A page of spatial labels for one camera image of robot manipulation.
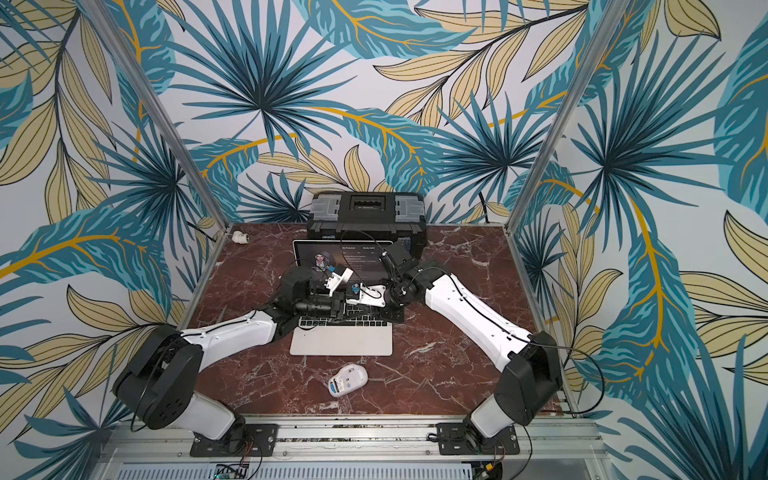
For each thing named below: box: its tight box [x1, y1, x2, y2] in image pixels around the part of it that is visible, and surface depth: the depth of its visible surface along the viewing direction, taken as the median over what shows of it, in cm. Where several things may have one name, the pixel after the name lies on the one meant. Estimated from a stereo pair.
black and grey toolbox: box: [306, 191, 427, 258], surface depth 100 cm
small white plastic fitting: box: [232, 231, 250, 244], surface depth 114 cm
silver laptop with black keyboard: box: [290, 240, 394, 355], surface depth 90 cm
